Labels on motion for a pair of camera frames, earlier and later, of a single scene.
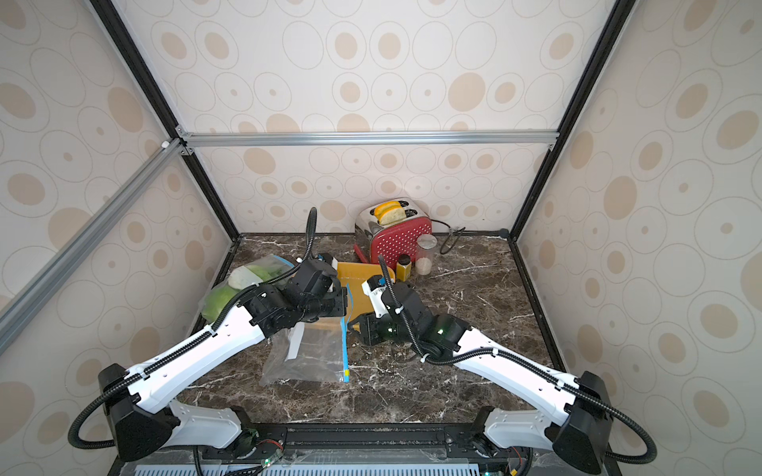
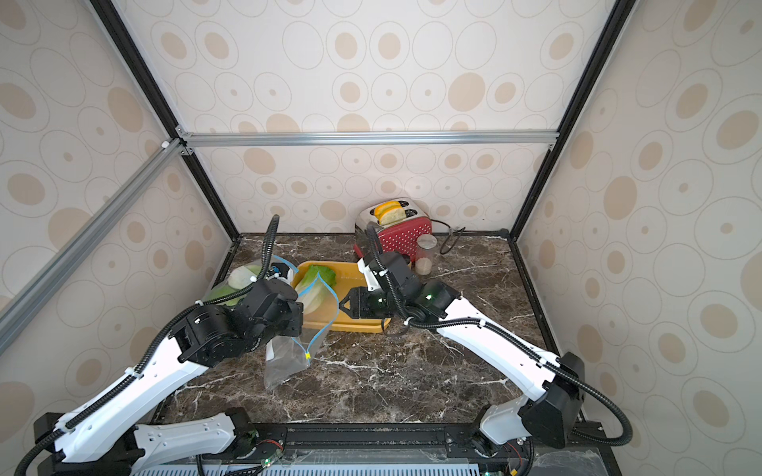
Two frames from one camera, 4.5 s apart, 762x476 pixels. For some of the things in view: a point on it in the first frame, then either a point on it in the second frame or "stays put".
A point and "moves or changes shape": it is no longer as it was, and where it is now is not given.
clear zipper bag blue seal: x=219 y=297 stays put
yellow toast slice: x=385 y=206 stays put
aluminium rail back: x=274 y=137 stays put
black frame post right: x=618 y=17 stays put
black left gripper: x=341 y=299 → x=298 y=321
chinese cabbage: x=216 y=300 stays put
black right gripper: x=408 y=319 → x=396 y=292
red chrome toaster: x=373 y=239 stays put
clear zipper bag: x=309 y=351 moves or changes shape
